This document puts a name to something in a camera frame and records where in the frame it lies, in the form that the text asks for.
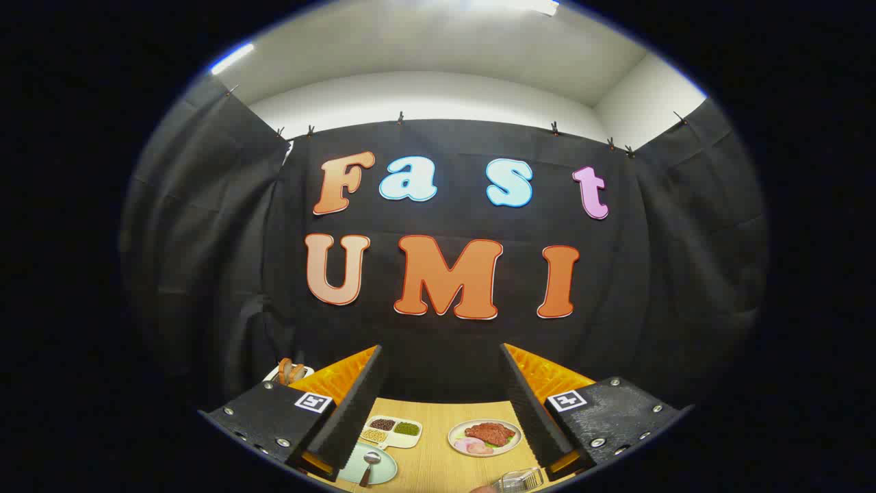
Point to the pile of green beans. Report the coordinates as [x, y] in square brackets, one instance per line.
[406, 428]

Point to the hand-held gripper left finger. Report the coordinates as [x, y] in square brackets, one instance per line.
[349, 424]

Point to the salmon pink ham slice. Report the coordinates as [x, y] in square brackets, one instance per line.
[481, 449]

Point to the pile of yellow soybeans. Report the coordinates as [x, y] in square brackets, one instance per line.
[374, 435]

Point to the ceiling light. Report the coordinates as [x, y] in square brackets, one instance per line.
[231, 58]

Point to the white plate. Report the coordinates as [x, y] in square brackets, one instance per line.
[453, 435]

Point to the toast bread slices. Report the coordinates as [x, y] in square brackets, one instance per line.
[291, 370]

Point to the white toaster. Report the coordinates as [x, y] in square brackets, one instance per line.
[272, 375]

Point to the pile of dark red beans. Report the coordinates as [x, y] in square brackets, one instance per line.
[382, 424]

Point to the pale pink ham slice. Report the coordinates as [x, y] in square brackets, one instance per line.
[462, 445]

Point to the white divided tray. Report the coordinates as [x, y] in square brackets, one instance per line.
[404, 440]

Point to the metal spoon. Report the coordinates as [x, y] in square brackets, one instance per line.
[369, 465]

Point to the light blue plate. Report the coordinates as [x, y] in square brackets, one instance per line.
[352, 469]

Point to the brown meat steak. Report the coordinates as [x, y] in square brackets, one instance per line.
[489, 433]

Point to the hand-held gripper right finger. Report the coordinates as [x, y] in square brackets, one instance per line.
[530, 418]

